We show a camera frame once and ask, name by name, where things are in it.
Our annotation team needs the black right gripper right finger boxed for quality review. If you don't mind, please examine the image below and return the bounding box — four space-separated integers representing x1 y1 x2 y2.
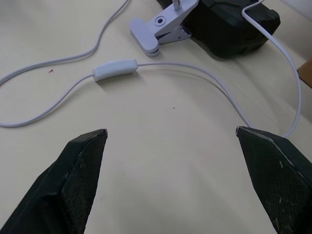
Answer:
235 126 312 234

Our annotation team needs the black block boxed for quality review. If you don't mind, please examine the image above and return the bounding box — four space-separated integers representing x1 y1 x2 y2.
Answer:
156 0 281 59

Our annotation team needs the brown cardboard box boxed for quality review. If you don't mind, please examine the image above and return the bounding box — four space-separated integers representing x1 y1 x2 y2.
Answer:
297 58 312 90

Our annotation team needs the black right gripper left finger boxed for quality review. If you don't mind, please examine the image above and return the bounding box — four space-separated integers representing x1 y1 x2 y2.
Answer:
0 128 109 234

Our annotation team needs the white inline cable switch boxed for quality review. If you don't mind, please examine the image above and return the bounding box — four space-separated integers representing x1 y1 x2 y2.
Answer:
92 59 138 82

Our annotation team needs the white lamp clamp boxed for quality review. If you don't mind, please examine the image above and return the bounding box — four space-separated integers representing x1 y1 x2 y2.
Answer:
129 0 200 58

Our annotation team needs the white cable with inline switch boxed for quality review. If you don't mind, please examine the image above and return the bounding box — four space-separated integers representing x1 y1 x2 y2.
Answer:
0 0 303 138

